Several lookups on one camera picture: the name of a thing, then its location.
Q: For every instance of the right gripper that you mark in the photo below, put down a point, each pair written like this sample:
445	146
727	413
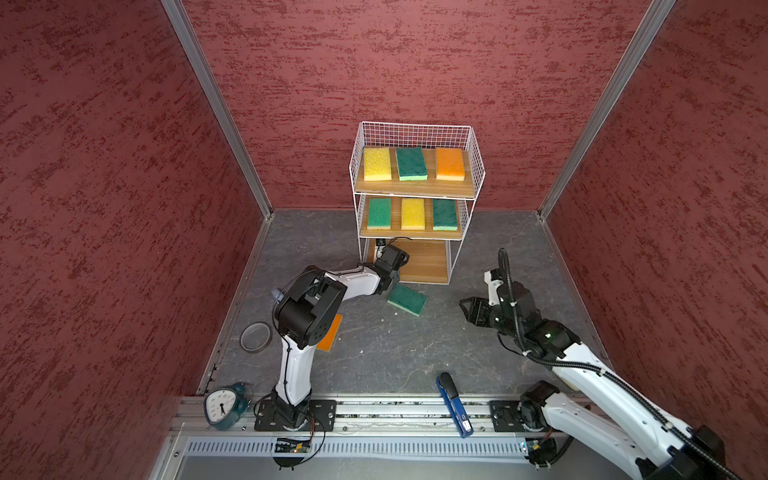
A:
476	314

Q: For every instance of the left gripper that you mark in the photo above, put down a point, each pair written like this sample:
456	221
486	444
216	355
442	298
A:
395	275

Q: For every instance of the dark green sponge top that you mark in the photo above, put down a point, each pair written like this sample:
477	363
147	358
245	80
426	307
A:
407	300

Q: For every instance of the dark green sponge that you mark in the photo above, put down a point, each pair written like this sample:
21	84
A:
411	164
407	300
445	215

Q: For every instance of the bright green sponge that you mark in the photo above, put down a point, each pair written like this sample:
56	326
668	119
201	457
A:
379	214

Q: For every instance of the yellow sponge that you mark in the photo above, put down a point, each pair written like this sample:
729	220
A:
413	217
377	164

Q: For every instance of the white wire shelf rack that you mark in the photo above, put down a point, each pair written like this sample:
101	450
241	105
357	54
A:
372	134

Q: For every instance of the orange sponge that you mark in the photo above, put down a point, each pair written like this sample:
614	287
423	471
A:
328	341
449	163

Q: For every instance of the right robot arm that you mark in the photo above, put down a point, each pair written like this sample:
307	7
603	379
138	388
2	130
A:
627	429

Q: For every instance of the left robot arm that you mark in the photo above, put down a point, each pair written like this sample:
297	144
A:
304	314

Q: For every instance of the middle wooden shelf board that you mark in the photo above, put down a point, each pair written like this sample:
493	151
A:
396	230

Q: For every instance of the wooden shelf board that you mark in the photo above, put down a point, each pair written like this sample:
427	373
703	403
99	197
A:
428	261
430	188
396	230

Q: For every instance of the bottom wooden shelf board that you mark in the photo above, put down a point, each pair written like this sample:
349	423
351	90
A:
428	261

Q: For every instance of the top wooden shelf board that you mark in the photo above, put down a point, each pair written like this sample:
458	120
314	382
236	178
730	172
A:
430	188

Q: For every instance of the blue black stapler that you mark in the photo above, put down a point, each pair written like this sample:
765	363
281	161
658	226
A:
453	402

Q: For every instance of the small white stapler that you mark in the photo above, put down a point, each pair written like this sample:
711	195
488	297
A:
276	295

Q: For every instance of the right circuit board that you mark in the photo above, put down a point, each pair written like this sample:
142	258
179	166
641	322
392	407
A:
541	451

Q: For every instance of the circuit board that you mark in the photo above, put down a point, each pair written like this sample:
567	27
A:
541	451
293	446

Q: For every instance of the black tape roll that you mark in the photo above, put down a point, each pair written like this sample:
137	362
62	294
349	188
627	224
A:
256	337

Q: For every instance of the left circuit board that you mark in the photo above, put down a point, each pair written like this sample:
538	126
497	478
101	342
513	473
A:
293	446

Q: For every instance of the teal alarm clock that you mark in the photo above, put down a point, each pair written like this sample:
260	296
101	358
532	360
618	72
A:
224	407

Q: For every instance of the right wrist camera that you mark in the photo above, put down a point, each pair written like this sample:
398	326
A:
497	288

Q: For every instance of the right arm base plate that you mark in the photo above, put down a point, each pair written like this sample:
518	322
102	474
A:
507	416

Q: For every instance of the aluminium mounting rail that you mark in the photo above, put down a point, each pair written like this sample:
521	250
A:
377	415

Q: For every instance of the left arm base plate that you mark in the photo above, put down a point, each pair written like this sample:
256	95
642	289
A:
276	416

